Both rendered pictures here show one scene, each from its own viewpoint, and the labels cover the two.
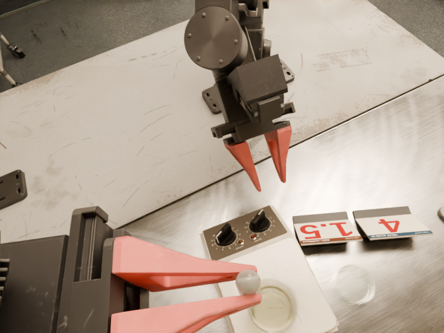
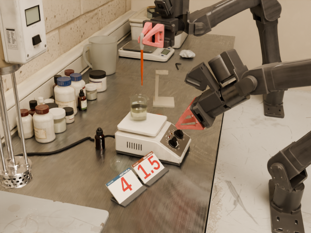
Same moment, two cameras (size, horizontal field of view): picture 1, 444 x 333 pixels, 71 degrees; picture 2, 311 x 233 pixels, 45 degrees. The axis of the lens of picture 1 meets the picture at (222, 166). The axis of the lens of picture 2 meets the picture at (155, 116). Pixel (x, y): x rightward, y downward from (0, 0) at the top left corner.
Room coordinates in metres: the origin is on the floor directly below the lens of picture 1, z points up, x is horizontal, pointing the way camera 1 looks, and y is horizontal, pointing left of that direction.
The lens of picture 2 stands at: (0.53, -0.87, 1.50)
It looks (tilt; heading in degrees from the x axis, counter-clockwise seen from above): 27 degrees down; 117
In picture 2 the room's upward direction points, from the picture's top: 2 degrees clockwise
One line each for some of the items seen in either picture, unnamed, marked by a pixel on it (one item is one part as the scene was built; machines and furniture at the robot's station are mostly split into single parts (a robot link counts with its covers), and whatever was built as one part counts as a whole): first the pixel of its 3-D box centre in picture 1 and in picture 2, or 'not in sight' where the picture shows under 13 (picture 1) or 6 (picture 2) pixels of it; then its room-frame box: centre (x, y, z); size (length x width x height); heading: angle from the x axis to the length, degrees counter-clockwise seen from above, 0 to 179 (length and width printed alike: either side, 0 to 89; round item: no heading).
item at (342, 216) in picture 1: (325, 227); (150, 168); (0.14, -0.14, 0.92); 0.09 x 0.06 x 0.04; 83
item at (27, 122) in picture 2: not in sight; (24, 123); (-0.29, -0.16, 0.94); 0.05 x 0.05 x 0.09
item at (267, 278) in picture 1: (270, 304); (139, 108); (0.04, -0.02, 1.02); 0.06 x 0.05 x 0.08; 0
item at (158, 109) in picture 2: not in sight; (158, 114); (0.02, 0.14, 0.93); 0.04 x 0.04 x 0.06
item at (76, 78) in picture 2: not in sight; (76, 89); (-0.30, 0.11, 0.96); 0.06 x 0.06 x 0.11
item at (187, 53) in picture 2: not in sight; (187, 53); (-0.18, 0.85, 0.92); 0.08 x 0.08 x 0.04; 12
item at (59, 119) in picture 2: not in sight; (57, 120); (-0.23, -0.08, 0.93); 0.06 x 0.06 x 0.07
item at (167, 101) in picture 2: not in sight; (164, 87); (-0.03, 0.29, 0.96); 0.08 x 0.08 x 0.13; 28
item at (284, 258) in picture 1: (271, 295); (142, 122); (0.06, -0.03, 0.98); 0.12 x 0.12 x 0.01; 10
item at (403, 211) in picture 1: (390, 222); (126, 186); (0.13, -0.24, 0.92); 0.09 x 0.06 x 0.04; 83
